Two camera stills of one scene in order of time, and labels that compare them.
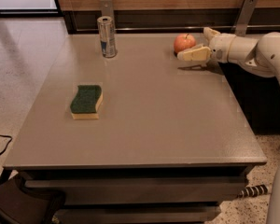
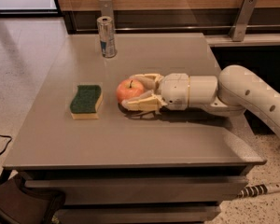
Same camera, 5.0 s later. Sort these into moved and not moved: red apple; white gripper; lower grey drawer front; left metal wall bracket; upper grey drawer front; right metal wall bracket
Moved: red apple; white gripper
Not moved: lower grey drawer front; left metal wall bracket; right metal wall bracket; upper grey drawer front
